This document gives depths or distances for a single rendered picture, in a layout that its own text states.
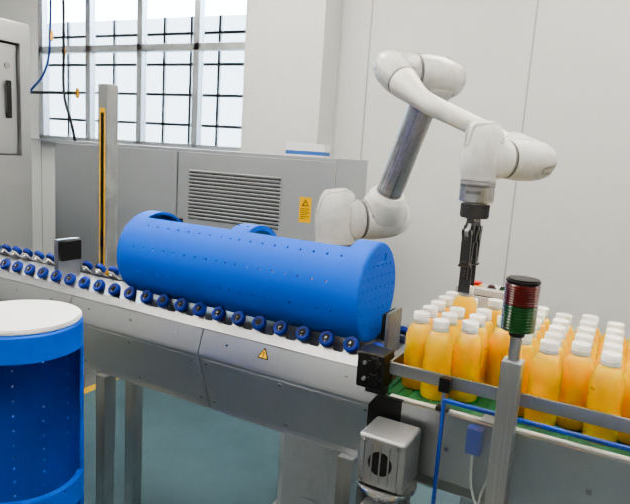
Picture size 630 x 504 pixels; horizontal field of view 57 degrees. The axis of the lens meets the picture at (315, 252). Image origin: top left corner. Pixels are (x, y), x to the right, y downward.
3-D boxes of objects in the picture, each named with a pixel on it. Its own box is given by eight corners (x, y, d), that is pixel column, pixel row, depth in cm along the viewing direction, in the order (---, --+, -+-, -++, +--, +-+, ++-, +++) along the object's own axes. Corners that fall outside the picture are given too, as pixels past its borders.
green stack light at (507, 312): (503, 322, 114) (506, 298, 113) (537, 329, 111) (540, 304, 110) (496, 330, 109) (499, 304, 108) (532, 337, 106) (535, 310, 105)
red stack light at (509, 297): (506, 297, 113) (508, 278, 113) (540, 303, 110) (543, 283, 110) (499, 304, 108) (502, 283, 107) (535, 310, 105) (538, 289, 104)
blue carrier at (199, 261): (173, 284, 218) (176, 209, 214) (391, 331, 177) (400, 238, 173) (114, 296, 193) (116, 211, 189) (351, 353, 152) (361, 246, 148)
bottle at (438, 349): (452, 395, 143) (459, 326, 140) (441, 404, 137) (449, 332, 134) (426, 387, 146) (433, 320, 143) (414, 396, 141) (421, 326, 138)
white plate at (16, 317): (-78, 321, 130) (-78, 327, 130) (29, 337, 124) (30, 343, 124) (12, 294, 156) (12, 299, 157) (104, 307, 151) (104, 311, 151)
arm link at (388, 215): (346, 222, 242) (392, 221, 250) (360, 247, 231) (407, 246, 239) (406, 42, 194) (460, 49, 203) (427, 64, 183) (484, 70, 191)
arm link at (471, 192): (456, 180, 150) (453, 203, 151) (491, 183, 145) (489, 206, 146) (465, 179, 157) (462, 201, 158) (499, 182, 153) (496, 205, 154)
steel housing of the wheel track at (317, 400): (-18, 309, 280) (-20, 239, 274) (407, 436, 179) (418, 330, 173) (-81, 322, 255) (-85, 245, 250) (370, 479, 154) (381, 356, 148)
